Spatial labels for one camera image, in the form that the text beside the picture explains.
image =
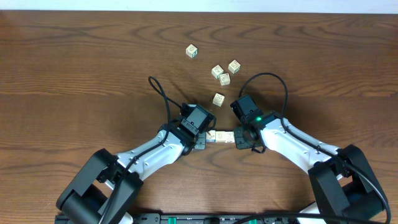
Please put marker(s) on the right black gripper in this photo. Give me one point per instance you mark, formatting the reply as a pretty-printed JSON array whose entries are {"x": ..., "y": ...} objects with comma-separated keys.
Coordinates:
[{"x": 239, "y": 143}]

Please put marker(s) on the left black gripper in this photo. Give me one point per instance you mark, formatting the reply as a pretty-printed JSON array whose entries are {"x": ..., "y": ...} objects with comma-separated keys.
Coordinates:
[{"x": 201, "y": 140}]

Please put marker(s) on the wooden block with red mark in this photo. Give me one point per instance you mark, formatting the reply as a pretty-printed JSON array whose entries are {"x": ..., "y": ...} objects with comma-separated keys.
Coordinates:
[{"x": 211, "y": 136}]

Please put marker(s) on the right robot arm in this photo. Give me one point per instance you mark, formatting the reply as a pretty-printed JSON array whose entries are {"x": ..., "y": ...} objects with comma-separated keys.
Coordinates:
[{"x": 345, "y": 187}]

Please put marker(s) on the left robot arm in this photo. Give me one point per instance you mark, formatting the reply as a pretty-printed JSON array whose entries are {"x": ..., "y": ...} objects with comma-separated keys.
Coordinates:
[{"x": 106, "y": 186}]

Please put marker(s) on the wooden block green edge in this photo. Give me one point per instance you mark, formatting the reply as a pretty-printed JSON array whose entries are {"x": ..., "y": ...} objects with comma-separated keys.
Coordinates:
[{"x": 234, "y": 66}]

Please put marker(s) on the wooden block with teal side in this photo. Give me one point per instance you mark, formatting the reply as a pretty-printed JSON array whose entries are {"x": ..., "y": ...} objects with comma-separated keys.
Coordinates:
[{"x": 191, "y": 51}]

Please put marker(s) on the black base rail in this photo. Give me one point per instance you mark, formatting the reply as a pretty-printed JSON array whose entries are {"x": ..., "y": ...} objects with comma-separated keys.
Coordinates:
[{"x": 155, "y": 218}]

